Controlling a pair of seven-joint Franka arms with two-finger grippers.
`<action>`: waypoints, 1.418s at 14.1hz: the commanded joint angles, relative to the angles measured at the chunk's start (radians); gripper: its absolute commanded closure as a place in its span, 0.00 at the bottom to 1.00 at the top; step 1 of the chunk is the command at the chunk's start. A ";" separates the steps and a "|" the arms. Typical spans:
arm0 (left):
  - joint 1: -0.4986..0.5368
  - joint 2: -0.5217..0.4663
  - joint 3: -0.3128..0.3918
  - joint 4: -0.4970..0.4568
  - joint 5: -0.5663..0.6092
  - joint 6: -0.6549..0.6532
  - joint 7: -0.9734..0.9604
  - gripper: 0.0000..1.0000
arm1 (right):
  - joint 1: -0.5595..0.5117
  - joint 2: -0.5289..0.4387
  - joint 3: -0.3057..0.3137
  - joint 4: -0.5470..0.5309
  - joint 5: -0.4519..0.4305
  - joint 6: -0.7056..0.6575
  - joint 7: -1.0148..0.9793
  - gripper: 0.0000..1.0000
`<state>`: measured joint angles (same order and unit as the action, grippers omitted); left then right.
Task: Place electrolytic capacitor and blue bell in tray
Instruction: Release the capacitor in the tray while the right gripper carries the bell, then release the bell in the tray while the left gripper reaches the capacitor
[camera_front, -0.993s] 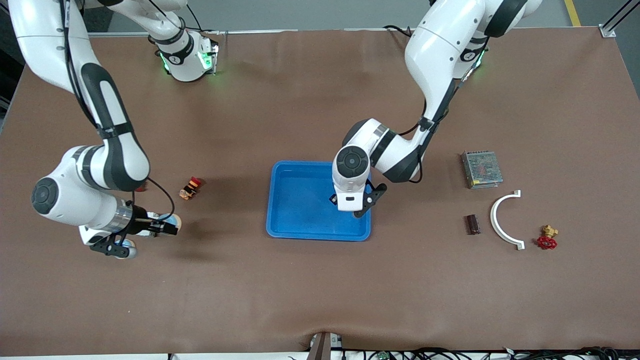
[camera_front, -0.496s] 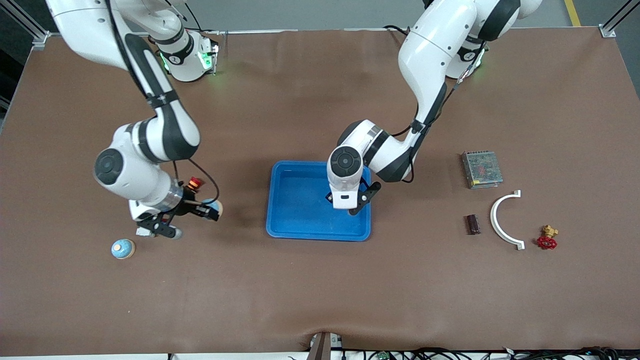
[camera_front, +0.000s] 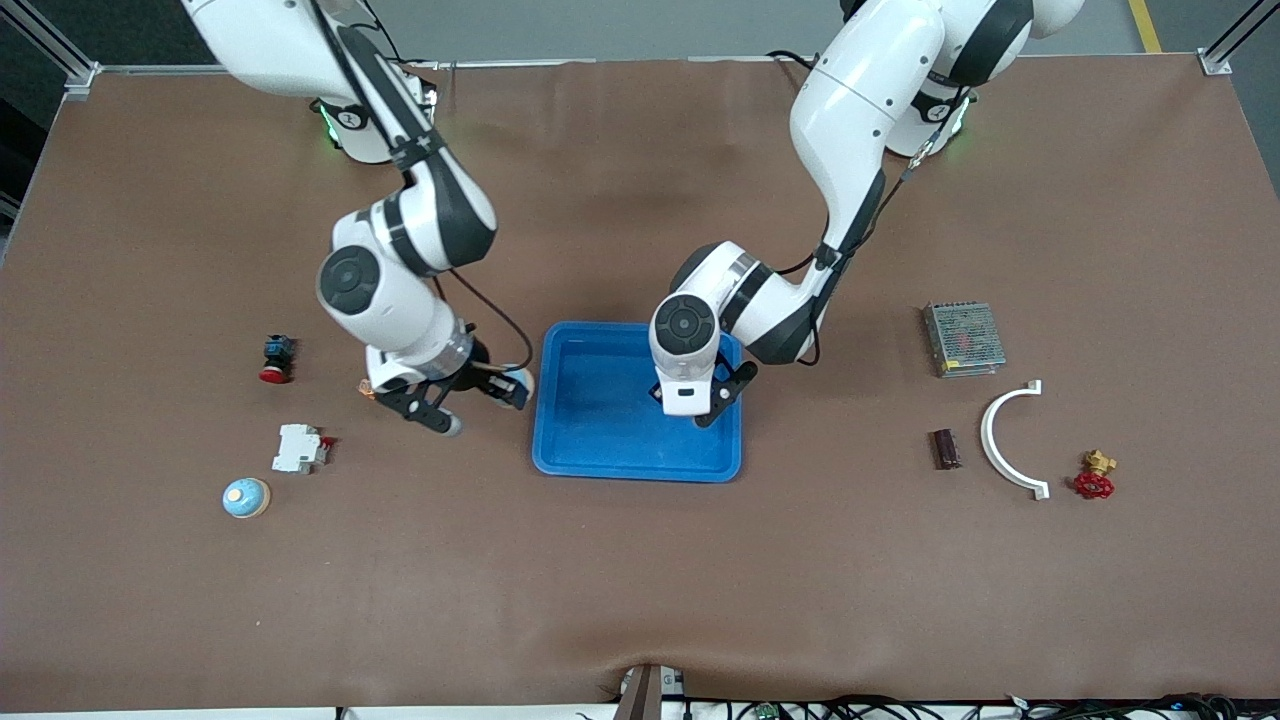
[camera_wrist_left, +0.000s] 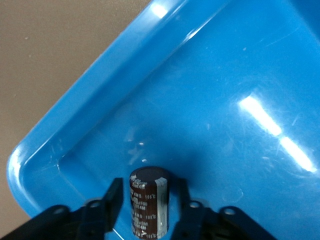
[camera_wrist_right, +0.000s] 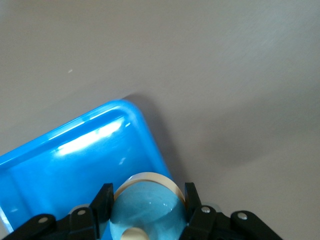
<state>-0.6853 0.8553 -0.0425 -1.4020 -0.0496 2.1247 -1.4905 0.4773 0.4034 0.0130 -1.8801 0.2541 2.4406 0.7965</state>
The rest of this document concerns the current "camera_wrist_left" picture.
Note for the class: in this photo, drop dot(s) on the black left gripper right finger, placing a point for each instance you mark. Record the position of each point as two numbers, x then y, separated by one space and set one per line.
186 200

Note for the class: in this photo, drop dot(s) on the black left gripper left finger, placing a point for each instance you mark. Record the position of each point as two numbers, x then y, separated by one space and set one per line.
115 200

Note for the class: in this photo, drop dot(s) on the dark brown electrolytic capacitor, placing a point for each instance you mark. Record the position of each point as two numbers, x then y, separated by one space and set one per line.
145 202

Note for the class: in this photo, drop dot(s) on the blue plastic tray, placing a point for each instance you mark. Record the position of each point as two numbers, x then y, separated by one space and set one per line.
200 100

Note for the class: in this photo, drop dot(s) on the brown table mat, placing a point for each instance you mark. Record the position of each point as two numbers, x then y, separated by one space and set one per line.
37 75

